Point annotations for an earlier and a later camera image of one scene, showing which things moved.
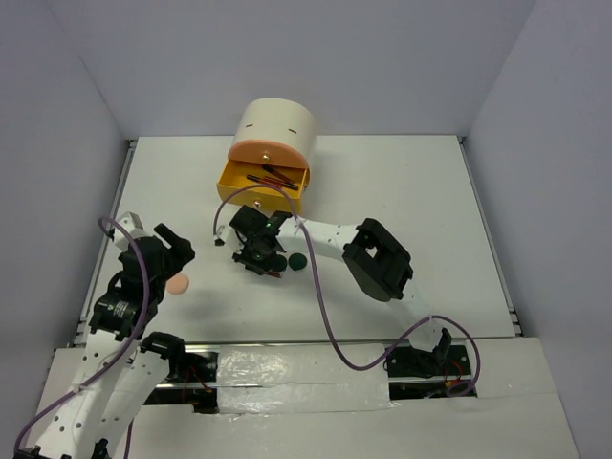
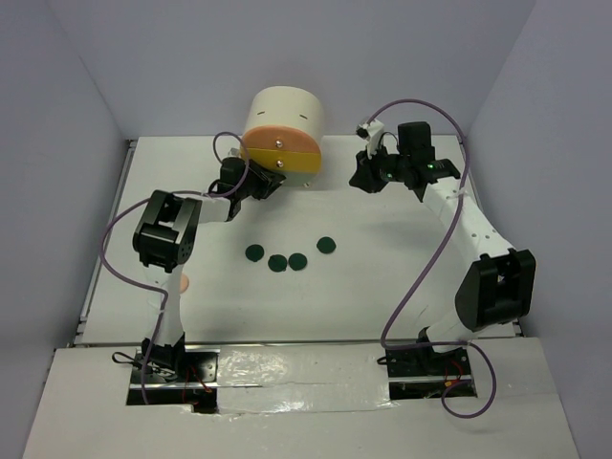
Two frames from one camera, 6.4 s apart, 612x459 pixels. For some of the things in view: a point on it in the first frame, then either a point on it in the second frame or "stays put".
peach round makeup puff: [178, 284] stays put
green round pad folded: [279, 263] stays put
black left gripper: [180, 253] to [268, 181]
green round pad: [297, 261] stays put
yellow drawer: [272, 185] to [286, 160]
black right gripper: [242, 256] to [365, 177]
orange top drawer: [269, 151] to [281, 138]
